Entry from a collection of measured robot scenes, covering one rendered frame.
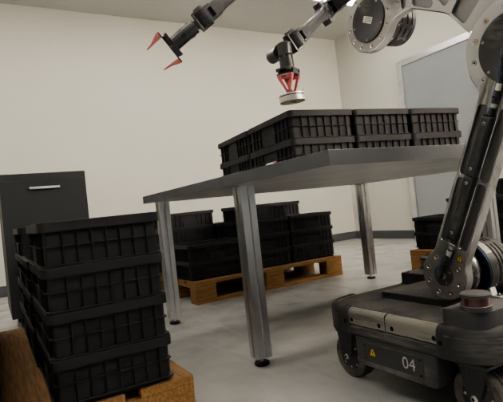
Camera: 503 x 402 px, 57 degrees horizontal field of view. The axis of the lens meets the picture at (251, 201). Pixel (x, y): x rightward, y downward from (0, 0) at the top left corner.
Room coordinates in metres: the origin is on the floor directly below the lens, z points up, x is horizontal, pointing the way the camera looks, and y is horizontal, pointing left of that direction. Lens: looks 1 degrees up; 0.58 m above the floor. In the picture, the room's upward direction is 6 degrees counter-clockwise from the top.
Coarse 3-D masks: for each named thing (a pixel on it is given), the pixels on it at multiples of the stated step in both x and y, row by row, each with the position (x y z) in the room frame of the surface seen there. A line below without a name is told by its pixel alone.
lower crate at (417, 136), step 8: (416, 136) 2.00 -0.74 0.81; (424, 136) 2.02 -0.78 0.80; (432, 136) 2.04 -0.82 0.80; (440, 136) 2.06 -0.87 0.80; (448, 136) 2.08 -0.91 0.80; (456, 136) 2.10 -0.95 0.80; (416, 144) 2.02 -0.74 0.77; (424, 144) 2.04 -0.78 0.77; (432, 144) 2.05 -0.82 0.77; (440, 144) 2.07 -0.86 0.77
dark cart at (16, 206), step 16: (0, 176) 2.51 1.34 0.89; (16, 176) 2.55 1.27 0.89; (32, 176) 2.59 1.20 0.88; (48, 176) 2.63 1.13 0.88; (64, 176) 2.67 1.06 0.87; (80, 176) 2.72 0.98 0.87; (0, 192) 2.51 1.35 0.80; (16, 192) 2.55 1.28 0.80; (32, 192) 2.59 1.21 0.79; (48, 192) 2.63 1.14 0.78; (64, 192) 2.67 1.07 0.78; (80, 192) 2.71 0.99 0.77; (0, 208) 2.67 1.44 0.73; (16, 208) 2.54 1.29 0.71; (32, 208) 2.58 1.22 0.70; (48, 208) 2.62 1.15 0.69; (64, 208) 2.67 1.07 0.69; (80, 208) 2.71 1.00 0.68; (0, 224) 3.01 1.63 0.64; (16, 224) 2.54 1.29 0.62; (32, 224) 2.58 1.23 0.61; (16, 272) 2.53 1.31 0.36; (16, 288) 2.53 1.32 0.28; (16, 304) 2.52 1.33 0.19
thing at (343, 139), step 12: (276, 144) 1.86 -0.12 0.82; (288, 144) 1.78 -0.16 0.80; (300, 144) 1.78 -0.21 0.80; (312, 144) 1.80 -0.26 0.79; (324, 144) 1.82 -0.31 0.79; (336, 144) 1.85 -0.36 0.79; (348, 144) 1.86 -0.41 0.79; (252, 156) 2.08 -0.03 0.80; (264, 156) 2.00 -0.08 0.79; (276, 156) 1.90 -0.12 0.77; (288, 156) 1.80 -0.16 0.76
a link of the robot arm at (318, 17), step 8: (320, 0) 2.13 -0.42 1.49; (320, 8) 2.09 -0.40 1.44; (312, 16) 2.07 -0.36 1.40; (320, 16) 2.04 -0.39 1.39; (328, 16) 2.10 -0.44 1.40; (304, 24) 1.96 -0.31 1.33; (312, 24) 1.97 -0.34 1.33; (320, 24) 2.03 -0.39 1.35; (328, 24) 2.13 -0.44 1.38; (296, 32) 1.86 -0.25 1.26; (304, 32) 1.90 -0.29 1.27; (312, 32) 1.96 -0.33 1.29; (296, 40) 1.86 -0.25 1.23; (304, 40) 1.88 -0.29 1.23
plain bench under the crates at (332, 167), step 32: (288, 160) 1.30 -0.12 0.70; (320, 160) 1.18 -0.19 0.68; (352, 160) 1.19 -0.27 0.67; (384, 160) 1.24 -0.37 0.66; (416, 160) 1.33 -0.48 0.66; (448, 160) 1.51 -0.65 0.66; (160, 192) 2.27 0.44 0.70; (192, 192) 1.92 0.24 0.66; (224, 192) 2.17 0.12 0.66; (256, 192) 2.69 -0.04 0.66; (160, 224) 2.47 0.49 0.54; (256, 224) 1.70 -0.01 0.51; (256, 256) 1.69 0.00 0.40; (256, 288) 1.68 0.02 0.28; (256, 320) 1.68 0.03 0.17; (256, 352) 1.68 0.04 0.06
